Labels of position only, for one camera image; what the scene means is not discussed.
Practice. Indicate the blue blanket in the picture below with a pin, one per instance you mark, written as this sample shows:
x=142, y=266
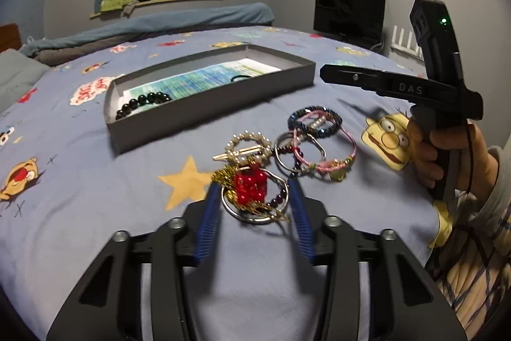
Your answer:
x=179, y=21

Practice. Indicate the silver bangle with dark beads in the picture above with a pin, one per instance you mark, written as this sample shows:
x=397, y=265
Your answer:
x=281, y=151

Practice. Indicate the red bead gold ornament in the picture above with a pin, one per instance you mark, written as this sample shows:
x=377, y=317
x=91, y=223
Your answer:
x=247, y=187

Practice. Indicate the person's right forearm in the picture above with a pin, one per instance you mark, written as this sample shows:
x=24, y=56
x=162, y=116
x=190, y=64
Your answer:
x=479, y=265

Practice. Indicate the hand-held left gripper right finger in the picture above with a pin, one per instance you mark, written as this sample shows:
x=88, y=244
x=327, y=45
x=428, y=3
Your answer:
x=301, y=225

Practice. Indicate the wooden headboard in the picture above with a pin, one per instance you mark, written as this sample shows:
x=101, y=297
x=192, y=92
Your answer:
x=8, y=37

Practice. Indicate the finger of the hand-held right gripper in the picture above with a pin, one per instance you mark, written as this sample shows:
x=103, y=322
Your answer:
x=351, y=76

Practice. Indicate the cartoon printed bedsheet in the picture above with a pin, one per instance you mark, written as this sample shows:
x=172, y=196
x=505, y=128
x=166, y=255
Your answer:
x=99, y=185

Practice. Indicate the blue-grey pillow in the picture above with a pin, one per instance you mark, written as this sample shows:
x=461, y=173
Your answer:
x=18, y=77

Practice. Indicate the black television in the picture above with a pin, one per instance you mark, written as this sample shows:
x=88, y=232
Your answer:
x=347, y=15

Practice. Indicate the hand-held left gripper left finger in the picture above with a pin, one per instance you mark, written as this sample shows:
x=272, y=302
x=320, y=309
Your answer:
x=208, y=225

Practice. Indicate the printed paper sheet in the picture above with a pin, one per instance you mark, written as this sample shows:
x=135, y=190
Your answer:
x=191, y=83

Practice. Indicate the white rack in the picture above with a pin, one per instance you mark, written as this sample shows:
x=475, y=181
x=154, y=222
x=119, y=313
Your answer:
x=405, y=43

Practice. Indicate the window sill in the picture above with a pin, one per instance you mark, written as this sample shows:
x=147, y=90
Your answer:
x=179, y=0

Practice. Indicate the grey cardboard tray box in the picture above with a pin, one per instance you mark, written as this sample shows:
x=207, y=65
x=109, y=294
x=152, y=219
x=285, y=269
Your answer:
x=179, y=117

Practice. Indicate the person's right hand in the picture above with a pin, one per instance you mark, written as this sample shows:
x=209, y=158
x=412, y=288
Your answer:
x=477, y=161

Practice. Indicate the green cloth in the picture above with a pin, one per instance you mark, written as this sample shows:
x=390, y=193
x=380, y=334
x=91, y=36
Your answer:
x=115, y=1

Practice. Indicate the pink pearl hair clip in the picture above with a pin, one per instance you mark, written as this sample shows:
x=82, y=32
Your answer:
x=315, y=122

